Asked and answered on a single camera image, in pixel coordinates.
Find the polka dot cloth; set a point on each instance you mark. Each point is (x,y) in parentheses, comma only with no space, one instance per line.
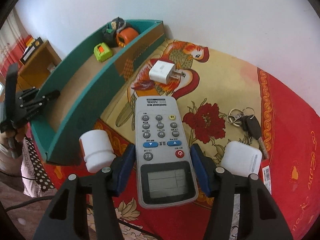
(36,180)

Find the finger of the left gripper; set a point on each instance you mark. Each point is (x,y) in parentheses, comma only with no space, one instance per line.
(41,101)
(27,94)

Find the grey air conditioner remote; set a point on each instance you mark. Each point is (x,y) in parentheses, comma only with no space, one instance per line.
(165,174)

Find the orange monkey digital timer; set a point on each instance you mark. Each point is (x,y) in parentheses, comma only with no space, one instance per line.
(125,33)

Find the white pill bottle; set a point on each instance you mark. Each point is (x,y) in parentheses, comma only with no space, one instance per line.
(96,149)

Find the black car key with rings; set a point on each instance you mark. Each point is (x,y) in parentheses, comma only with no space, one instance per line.
(246,119)

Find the white USB charger plug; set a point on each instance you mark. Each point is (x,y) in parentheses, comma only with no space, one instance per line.
(163,72)

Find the black spirit level tool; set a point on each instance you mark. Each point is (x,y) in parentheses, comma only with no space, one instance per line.
(109,36)

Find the white earbuds case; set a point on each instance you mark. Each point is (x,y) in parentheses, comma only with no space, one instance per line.
(241,159)

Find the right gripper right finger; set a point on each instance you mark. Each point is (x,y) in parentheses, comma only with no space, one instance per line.
(260,216)

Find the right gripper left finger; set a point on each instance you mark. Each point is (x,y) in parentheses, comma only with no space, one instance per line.
(66,215)

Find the wooden shelf cabinet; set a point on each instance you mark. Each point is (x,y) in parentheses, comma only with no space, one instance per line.
(38,67)

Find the black box on cabinet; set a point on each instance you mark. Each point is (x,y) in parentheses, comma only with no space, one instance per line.
(32,46)

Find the teal cardboard box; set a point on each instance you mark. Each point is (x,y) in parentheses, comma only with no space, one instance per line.
(86,88)

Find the red floral bed blanket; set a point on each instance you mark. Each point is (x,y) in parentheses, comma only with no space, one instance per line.
(215,83)

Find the red white curtain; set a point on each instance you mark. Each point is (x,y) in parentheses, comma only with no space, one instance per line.
(14,38)

